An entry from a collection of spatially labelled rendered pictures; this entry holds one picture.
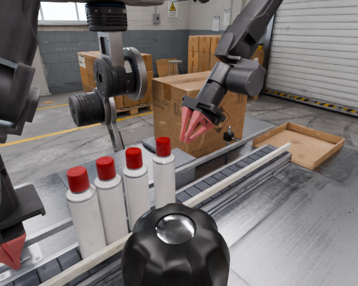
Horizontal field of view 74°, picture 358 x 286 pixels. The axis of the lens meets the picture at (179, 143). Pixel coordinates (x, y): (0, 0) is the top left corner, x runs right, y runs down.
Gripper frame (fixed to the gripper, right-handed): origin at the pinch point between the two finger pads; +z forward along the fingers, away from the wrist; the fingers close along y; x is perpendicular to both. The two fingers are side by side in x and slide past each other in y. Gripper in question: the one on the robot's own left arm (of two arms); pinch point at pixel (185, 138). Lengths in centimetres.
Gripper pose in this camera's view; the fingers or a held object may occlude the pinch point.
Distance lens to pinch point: 56.6
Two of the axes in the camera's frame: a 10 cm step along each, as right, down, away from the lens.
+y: 6.3, 3.5, -6.9
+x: 5.8, 3.7, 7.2
